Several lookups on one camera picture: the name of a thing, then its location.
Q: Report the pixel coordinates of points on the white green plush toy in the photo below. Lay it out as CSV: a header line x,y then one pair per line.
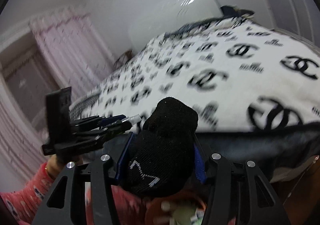
x,y
182,215

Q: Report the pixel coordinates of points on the grey wardrobe doors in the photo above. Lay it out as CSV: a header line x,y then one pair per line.
x,y
300,17

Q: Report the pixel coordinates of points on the white plastic bottle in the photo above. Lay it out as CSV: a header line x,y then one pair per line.
x,y
132,119

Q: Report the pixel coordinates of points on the left forearm pink sleeve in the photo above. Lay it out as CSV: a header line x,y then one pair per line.
x,y
23,204

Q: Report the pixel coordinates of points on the white black logo blanket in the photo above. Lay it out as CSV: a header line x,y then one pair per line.
x,y
255,90

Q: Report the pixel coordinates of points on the white bed headboard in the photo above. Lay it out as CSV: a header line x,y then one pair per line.
x,y
168,16

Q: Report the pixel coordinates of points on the orange trash bin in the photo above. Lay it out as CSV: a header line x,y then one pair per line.
x,y
160,209

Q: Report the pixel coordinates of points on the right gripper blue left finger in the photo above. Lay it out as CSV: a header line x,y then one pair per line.
x,y
124,147

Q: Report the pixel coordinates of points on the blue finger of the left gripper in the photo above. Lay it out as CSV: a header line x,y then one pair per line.
x,y
101,124

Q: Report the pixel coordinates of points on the pink patterned curtain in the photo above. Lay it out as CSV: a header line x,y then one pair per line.
x,y
77,57

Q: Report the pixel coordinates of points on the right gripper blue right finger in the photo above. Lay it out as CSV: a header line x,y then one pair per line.
x,y
200,158

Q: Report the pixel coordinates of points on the person's left hand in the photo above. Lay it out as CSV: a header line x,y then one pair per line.
x,y
55,164

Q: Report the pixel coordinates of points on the black sock ball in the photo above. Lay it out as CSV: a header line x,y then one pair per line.
x,y
161,159

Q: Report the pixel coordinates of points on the wooden chair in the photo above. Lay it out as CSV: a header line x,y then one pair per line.
x,y
123,58

